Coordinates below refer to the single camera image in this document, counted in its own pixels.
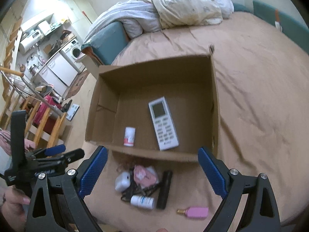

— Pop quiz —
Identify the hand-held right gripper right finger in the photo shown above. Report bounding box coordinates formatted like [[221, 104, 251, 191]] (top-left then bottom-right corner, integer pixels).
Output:
[[197, 146, 282, 232]]

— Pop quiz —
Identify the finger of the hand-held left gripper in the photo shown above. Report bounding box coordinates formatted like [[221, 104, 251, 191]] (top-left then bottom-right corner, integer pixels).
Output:
[[25, 144, 66, 160], [31, 148, 85, 168]]

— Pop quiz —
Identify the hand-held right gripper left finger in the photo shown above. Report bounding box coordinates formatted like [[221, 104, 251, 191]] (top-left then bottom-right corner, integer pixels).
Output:
[[25, 146, 108, 232]]

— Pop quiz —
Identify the white charger adapter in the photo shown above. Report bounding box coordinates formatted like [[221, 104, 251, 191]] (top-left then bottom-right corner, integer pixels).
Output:
[[115, 171, 131, 192]]

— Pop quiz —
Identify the black flashlight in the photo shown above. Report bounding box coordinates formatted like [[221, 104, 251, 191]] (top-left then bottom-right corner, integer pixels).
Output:
[[156, 170, 173, 209]]

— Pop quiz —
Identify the brown cardboard box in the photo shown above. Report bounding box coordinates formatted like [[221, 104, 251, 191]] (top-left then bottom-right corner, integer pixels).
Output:
[[84, 45, 221, 163]]

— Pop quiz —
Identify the person's left hand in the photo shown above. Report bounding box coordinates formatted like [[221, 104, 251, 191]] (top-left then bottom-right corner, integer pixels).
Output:
[[0, 187, 32, 232]]

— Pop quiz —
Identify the pink cloth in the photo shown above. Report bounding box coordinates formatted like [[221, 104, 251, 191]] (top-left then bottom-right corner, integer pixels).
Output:
[[0, 129, 37, 155]]

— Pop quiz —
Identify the wooden railing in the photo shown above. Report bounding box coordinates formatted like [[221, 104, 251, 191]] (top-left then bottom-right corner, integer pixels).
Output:
[[0, 94, 68, 148]]

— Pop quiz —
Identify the red suitcase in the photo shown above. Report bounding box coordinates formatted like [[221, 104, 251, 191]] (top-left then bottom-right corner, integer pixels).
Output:
[[32, 95, 62, 134]]

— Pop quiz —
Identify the white bathroom scale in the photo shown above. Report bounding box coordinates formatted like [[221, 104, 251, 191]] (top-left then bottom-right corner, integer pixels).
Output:
[[66, 105, 80, 121]]

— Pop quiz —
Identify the pink perfume bottle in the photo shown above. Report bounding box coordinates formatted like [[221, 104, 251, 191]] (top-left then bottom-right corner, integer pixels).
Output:
[[177, 206, 209, 219]]

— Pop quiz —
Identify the metal clothes rack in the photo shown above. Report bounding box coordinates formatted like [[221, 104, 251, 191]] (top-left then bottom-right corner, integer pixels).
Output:
[[0, 63, 63, 116]]

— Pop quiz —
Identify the white red-label pill bottle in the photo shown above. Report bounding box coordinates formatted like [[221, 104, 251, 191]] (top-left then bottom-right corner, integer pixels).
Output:
[[123, 127, 136, 147]]

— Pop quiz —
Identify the pink packet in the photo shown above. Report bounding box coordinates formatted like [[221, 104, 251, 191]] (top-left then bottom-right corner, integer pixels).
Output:
[[133, 165, 160, 186]]

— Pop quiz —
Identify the white blue-label bottle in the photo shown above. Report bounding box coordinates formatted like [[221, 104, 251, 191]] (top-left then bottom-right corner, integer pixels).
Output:
[[130, 195, 155, 210]]

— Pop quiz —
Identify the white remote control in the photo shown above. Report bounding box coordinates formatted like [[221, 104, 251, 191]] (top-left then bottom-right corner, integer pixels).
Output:
[[148, 96, 179, 151]]

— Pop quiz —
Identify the patterned floor rug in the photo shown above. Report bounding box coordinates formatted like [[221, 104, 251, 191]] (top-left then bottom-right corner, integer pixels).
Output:
[[65, 70, 90, 98]]

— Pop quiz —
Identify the white kitchen cabinet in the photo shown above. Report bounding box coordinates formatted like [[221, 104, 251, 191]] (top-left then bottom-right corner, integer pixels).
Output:
[[36, 53, 80, 87]]

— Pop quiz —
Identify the white water heater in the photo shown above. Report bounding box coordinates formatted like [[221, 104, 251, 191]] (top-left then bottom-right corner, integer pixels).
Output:
[[19, 39, 39, 54]]

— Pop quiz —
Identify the tan bed sheet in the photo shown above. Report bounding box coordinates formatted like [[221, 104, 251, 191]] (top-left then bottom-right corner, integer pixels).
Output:
[[83, 12, 309, 232]]

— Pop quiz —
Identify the white washing machine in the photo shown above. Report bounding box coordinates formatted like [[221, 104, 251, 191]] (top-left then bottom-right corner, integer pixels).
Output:
[[60, 39, 84, 61]]

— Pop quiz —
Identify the white countertop appliance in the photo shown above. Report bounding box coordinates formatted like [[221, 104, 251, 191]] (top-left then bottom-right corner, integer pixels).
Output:
[[37, 20, 51, 34]]

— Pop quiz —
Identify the grey blanket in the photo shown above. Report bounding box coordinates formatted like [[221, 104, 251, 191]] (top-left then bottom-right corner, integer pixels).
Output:
[[83, 1, 162, 44]]

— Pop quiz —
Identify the orange white tag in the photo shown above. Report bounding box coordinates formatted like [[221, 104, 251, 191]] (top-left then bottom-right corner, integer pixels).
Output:
[[274, 9, 283, 28]]

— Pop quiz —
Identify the cream duvet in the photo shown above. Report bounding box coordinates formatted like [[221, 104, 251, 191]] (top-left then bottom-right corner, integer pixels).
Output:
[[136, 0, 234, 29]]

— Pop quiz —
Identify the teal padded bed frame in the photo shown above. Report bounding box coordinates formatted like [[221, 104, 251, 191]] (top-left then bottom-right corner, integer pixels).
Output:
[[81, 0, 309, 78]]

